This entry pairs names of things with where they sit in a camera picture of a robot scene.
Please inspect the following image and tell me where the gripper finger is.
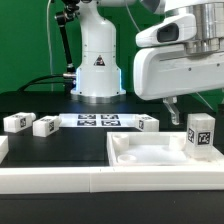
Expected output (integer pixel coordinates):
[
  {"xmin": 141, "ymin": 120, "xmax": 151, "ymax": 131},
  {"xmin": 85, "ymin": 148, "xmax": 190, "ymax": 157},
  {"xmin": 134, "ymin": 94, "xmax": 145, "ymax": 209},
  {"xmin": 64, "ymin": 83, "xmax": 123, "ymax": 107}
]
[{"xmin": 163, "ymin": 96, "xmax": 180, "ymax": 125}]

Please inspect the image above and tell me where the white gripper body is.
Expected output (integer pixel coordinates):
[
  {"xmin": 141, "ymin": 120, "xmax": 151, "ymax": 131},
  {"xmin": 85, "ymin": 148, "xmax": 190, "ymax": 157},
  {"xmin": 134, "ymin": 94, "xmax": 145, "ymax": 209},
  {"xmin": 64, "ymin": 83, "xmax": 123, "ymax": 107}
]
[{"xmin": 133, "ymin": 13, "xmax": 224, "ymax": 100}]

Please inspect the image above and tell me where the white square table top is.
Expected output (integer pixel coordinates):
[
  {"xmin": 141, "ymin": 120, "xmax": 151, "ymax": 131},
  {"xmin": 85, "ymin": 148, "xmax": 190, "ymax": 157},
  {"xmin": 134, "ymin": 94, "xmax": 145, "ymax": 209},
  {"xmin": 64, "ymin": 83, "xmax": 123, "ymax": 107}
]
[{"xmin": 107, "ymin": 132, "xmax": 224, "ymax": 166}]

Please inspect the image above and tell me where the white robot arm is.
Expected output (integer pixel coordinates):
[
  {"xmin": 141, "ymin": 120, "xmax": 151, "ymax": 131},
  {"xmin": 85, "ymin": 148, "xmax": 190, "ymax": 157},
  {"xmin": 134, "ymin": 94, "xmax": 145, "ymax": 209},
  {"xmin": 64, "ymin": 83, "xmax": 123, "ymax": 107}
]
[{"xmin": 71, "ymin": 0, "xmax": 224, "ymax": 125}]

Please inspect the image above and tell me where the grey cable right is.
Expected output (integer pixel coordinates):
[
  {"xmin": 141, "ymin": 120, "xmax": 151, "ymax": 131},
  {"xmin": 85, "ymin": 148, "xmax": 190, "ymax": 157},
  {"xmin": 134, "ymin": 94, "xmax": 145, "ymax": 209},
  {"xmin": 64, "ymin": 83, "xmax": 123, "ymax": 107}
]
[{"xmin": 195, "ymin": 92, "xmax": 215, "ymax": 111}]

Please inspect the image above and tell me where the white front fence rail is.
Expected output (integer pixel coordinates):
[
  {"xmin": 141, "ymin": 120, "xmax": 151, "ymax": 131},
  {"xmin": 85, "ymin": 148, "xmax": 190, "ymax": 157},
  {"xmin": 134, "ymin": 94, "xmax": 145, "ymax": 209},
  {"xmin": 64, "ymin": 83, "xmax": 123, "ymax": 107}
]
[{"xmin": 0, "ymin": 166, "xmax": 224, "ymax": 194}]

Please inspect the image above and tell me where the white fence rail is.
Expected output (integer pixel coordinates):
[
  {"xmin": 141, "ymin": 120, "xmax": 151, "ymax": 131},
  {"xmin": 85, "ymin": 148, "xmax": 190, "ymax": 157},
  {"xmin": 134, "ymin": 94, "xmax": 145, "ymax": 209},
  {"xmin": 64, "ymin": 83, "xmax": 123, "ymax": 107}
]
[
  {"xmin": 0, "ymin": 136, "xmax": 9, "ymax": 163},
  {"xmin": 0, "ymin": 166, "xmax": 224, "ymax": 194}
]

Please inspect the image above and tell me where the white marker base plate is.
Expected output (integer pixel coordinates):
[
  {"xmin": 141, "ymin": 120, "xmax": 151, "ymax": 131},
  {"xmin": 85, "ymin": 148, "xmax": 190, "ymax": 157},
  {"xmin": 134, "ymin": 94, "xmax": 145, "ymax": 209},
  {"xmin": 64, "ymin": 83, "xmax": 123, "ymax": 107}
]
[{"xmin": 59, "ymin": 113, "xmax": 134, "ymax": 127}]

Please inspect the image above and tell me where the thin white cable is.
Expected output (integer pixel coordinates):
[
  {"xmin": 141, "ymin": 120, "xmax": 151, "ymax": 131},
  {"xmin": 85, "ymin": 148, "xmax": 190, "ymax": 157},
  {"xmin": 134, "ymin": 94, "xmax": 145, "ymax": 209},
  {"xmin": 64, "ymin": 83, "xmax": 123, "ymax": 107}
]
[{"xmin": 46, "ymin": 0, "xmax": 56, "ymax": 92}]

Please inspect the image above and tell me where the black cable bundle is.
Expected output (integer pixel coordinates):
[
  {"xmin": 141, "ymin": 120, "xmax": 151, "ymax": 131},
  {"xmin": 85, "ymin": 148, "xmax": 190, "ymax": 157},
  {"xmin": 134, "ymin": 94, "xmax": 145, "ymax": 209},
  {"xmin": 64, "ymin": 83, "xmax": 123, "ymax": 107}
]
[{"xmin": 17, "ymin": 74, "xmax": 73, "ymax": 92}]

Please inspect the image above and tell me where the white left fence rail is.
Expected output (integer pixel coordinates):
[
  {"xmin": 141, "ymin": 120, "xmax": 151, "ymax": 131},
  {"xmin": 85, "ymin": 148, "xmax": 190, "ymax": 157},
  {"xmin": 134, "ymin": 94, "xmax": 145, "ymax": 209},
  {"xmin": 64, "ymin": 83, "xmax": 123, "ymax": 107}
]
[{"xmin": 0, "ymin": 136, "xmax": 9, "ymax": 163}]

